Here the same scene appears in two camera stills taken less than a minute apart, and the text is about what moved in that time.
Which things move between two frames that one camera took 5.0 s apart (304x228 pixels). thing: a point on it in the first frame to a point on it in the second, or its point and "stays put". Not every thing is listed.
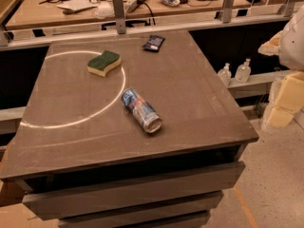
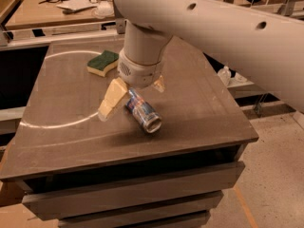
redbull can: (142, 111) stays put
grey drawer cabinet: (78, 156) stays put
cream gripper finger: (272, 47) to (159, 84)
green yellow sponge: (100, 65) stays put
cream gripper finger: (290, 101) to (117, 90)
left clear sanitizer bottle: (225, 74) stays put
